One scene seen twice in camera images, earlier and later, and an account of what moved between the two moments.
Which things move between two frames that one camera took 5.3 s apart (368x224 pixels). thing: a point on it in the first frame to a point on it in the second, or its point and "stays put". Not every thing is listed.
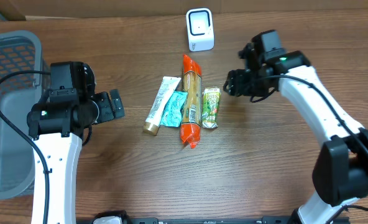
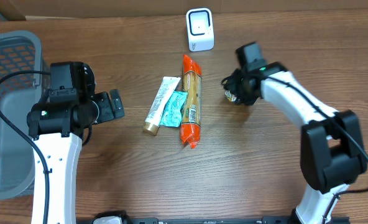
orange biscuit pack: x=191 y=109 stays put
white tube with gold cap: x=168 y=85 stays put
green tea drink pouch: x=211 y=97 to x=229 y=96
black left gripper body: x=107 y=109 stays put
